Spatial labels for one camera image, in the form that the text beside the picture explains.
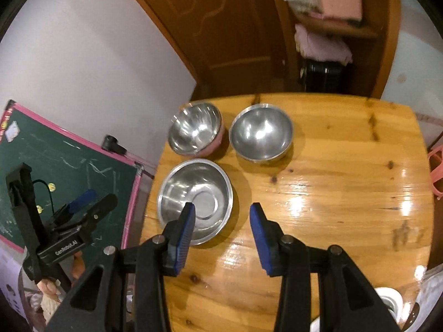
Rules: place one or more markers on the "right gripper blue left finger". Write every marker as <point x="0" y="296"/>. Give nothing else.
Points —
<point x="179" y="237"/>

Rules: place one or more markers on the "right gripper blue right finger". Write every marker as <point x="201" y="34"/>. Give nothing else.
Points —
<point x="267" y="238"/>

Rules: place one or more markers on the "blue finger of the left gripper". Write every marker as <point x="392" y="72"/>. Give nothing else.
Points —
<point x="82" y="201"/>

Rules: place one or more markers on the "steel bowl bottom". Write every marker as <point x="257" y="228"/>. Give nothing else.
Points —
<point x="207" y="186"/>

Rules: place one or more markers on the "round steel bowl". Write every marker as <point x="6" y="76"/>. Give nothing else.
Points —
<point x="261" y="133"/>

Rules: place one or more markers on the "pink-sided steel bowl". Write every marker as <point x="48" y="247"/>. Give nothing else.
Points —
<point x="196" y="130"/>

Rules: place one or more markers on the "large white plate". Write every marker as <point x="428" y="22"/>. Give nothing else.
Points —
<point x="360" y="308"/>

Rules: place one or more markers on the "black clip on chalkboard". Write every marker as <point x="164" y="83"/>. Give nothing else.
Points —
<point x="110" y="144"/>

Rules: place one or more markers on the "pink plastic stool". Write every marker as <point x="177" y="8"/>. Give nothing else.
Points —
<point x="435" y="162"/>

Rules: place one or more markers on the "folded pink cloth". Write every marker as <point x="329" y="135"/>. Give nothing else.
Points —
<point x="320" y="47"/>

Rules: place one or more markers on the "brown wooden door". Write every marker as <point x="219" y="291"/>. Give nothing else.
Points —
<point x="230" y="47"/>

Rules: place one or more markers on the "wooden corner shelf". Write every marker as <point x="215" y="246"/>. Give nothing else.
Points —
<point x="373" y="43"/>

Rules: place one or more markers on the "green chalkboard pink frame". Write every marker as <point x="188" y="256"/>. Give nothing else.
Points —
<point x="67" y="165"/>

